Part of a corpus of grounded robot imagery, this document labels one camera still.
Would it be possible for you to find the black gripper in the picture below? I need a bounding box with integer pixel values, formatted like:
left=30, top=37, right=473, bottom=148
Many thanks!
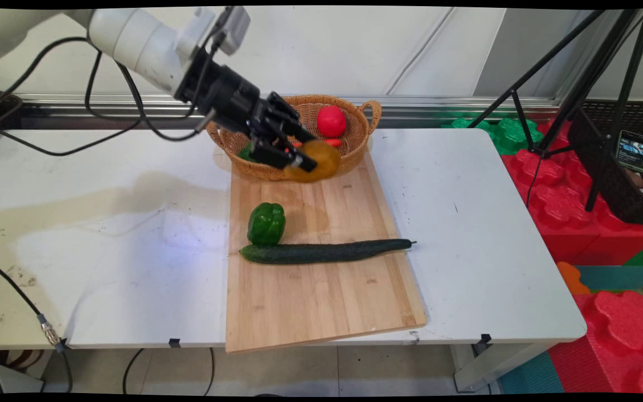
left=178, top=51, right=318, bottom=171

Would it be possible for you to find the black container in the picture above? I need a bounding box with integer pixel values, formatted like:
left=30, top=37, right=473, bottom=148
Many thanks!
left=0, top=87, right=24, bottom=147

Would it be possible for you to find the white table leg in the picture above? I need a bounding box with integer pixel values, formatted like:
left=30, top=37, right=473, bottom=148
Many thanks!
left=449, top=342, right=548, bottom=393

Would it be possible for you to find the black cable with metal connector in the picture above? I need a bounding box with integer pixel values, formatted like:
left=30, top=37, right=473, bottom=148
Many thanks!
left=0, top=254, right=74, bottom=393

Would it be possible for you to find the green bell pepper toy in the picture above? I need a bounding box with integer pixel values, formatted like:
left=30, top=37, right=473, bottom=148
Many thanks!
left=247, top=202, right=286, bottom=246

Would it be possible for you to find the black mesh basket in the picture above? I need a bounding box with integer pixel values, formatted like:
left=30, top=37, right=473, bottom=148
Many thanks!
left=567, top=100, right=643, bottom=225

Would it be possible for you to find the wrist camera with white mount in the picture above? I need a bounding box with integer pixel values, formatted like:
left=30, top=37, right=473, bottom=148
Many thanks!
left=176, top=7, right=251, bottom=62

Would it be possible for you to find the orange foam piece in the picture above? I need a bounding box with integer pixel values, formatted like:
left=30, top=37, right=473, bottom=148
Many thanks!
left=556, top=261, right=591, bottom=295

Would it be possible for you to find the long black hanging cable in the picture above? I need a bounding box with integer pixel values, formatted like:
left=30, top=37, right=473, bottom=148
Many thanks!
left=0, top=36, right=149, bottom=156

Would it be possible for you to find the yellow-brown potato toy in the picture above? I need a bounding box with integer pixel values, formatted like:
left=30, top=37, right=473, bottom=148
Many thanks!
left=284, top=140, right=342, bottom=184

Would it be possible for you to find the light wooden cutting board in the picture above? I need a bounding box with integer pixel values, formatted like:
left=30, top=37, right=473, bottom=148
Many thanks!
left=225, top=154, right=427, bottom=354

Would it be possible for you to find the long dark green cucumber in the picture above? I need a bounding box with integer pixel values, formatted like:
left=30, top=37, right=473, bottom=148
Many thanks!
left=239, top=238, right=417, bottom=265

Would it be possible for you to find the black camera cable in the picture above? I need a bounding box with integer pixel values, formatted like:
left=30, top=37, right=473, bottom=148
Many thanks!
left=115, top=33, right=227, bottom=142

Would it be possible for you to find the red tomato toy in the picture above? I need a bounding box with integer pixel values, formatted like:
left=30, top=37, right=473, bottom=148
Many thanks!
left=316, top=106, right=347, bottom=138

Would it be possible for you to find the metal window rail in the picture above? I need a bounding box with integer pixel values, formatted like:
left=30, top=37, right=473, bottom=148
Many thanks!
left=20, top=94, right=558, bottom=130

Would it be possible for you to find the large red foam block stack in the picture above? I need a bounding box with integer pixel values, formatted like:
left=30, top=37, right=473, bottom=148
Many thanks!
left=500, top=119, right=643, bottom=266

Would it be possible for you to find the black cable under table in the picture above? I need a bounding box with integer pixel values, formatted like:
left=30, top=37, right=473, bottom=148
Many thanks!
left=122, top=348, right=145, bottom=394
left=204, top=347, right=215, bottom=395

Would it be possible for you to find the green foam block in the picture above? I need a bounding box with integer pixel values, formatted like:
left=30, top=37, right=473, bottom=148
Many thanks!
left=449, top=116, right=545, bottom=156

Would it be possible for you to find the black tripod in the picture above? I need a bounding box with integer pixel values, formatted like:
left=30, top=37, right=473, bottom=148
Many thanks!
left=467, top=8, right=643, bottom=213

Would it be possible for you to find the woven wicker basket with handles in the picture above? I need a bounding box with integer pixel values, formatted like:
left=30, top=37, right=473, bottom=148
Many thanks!
left=205, top=94, right=382, bottom=181

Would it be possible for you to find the smartphone with lit screen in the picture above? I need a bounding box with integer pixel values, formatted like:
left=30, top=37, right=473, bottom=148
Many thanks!
left=616, top=130, right=643, bottom=172

